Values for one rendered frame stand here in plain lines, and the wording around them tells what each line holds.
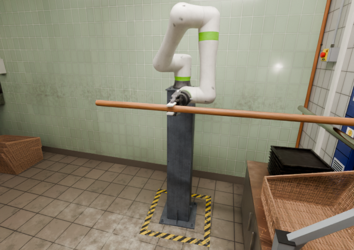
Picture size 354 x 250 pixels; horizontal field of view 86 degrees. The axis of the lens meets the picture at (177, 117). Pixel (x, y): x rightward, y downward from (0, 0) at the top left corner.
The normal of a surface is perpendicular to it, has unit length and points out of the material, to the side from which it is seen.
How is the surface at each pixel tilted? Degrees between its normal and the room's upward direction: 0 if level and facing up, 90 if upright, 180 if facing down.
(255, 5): 90
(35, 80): 90
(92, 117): 90
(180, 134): 90
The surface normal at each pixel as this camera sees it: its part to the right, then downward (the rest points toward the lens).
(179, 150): -0.18, 0.29
